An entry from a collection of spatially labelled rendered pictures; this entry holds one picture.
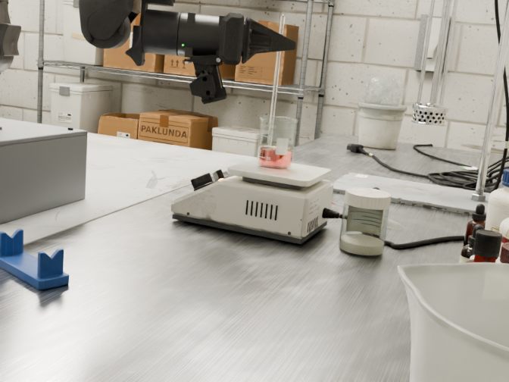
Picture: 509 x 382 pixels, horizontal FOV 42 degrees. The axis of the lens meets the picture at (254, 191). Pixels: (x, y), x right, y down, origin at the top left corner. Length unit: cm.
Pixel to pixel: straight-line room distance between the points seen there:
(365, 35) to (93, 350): 294
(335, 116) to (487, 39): 79
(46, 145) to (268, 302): 42
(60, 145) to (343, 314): 50
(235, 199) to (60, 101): 273
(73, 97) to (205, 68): 267
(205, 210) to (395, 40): 252
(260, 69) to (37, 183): 227
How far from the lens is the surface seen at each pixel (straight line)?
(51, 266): 69
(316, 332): 63
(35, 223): 91
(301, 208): 87
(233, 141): 325
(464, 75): 332
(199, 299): 68
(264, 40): 90
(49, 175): 97
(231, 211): 90
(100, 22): 89
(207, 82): 87
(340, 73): 340
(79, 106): 352
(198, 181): 95
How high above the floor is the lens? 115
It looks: 12 degrees down
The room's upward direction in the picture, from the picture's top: 5 degrees clockwise
